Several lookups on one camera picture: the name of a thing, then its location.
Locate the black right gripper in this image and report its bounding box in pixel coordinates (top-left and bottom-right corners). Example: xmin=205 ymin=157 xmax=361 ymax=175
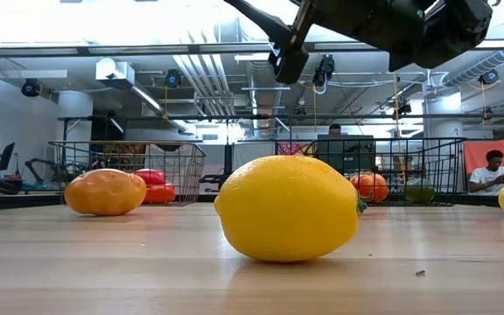
xmin=223 ymin=0 xmax=426 ymax=86

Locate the yellow lemon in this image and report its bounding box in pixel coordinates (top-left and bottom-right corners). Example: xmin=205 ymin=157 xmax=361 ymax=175
xmin=213 ymin=155 xmax=368 ymax=263

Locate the red bell pepper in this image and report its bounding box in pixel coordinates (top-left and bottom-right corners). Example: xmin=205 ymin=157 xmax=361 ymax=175
xmin=134 ymin=168 xmax=166 ymax=186

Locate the green avocado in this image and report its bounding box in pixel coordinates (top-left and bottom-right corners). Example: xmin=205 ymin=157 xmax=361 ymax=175
xmin=404 ymin=177 xmax=436 ymax=203

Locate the orange carrot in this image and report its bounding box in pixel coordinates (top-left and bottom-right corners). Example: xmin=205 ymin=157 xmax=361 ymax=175
xmin=143 ymin=183 xmax=177 ymax=205

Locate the orange yellow potato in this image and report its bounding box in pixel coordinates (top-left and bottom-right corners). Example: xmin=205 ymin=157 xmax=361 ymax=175
xmin=64 ymin=168 xmax=148 ymax=217

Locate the black background stand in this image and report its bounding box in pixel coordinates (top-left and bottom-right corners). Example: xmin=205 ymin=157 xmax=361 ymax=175
xmin=199 ymin=142 xmax=244 ymax=193

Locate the white ceiling air unit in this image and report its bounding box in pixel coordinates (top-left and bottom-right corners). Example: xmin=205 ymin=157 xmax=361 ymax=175
xmin=94 ymin=58 xmax=136 ymax=88

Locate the orange hanging cloth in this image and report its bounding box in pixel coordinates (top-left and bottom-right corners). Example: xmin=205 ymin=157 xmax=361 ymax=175
xmin=463 ymin=138 xmax=504 ymax=194

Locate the small black monitor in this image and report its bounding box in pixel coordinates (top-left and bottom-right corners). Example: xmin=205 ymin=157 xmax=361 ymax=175
xmin=0 ymin=142 xmax=17 ymax=172

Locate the black ceiling camera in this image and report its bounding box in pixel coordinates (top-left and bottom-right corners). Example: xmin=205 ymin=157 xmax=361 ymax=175
xmin=479 ymin=69 xmax=501 ymax=87
xmin=164 ymin=68 xmax=183 ymax=89
xmin=20 ymin=78 xmax=42 ymax=98
xmin=312 ymin=54 xmax=337 ymax=88

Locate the grey ventilation duct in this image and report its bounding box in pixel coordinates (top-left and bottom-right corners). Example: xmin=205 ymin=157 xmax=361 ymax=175
xmin=245 ymin=59 xmax=289 ymax=137

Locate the black wire basket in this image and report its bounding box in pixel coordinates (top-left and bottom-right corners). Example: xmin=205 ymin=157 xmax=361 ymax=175
xmin=303 ymin=137 xmax=467 ymax=207

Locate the bronze wire basket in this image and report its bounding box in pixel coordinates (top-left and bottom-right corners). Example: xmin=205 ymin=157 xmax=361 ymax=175
xmin=48 ymin=140 xmax=207 ymax=207

